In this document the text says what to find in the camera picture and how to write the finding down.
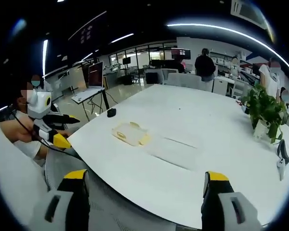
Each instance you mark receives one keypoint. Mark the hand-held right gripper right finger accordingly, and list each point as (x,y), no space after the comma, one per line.
(221,211)

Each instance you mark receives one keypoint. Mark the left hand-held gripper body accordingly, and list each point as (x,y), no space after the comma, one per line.
(38,106)

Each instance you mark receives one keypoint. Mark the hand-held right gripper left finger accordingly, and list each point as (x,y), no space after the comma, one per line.
(62,211)

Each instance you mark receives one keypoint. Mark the white stand table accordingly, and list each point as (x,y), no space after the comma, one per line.
(88,95)

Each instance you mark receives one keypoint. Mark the small black object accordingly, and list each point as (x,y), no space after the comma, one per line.
(111,113)

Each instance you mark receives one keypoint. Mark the person's white clothing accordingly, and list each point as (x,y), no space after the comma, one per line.
(12,187)

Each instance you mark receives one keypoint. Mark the white-framed monitor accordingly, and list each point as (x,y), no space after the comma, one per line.
(95,74)

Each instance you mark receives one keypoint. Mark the white handheld controller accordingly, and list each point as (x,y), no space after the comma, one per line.
(281,168)

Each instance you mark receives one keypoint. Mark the grey handheld device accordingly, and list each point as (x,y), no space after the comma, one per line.
(284,151)

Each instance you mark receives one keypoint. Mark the small black monitor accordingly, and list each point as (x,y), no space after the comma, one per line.
(126,60)

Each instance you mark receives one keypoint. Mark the white plant pot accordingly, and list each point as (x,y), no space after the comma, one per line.
(261,131)

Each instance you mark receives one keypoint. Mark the green potted plant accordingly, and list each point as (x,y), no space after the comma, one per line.
(265,106)

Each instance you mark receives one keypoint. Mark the white cabinet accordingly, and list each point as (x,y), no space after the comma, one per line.
(223,86)

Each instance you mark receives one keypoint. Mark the long ceiling light strip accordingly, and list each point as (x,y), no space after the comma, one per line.
(231,30)

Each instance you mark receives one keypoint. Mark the ceiling air vent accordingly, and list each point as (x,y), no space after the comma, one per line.
(249,10)

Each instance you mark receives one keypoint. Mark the wall screen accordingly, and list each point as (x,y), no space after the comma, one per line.
(180,53)

